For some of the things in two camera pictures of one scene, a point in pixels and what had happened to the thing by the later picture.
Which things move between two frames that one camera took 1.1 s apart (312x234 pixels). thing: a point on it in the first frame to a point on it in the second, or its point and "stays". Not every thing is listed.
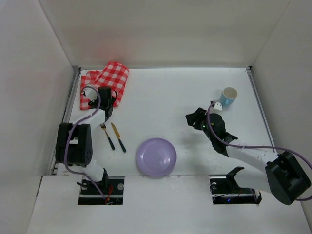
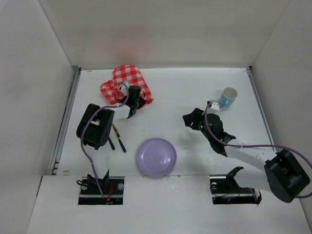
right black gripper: (197, 119) stays
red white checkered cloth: (114, 75) to (131, 74)
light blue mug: (228, 96) stays
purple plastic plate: (156, 157) stays
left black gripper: (108, 113) to (134, 102)
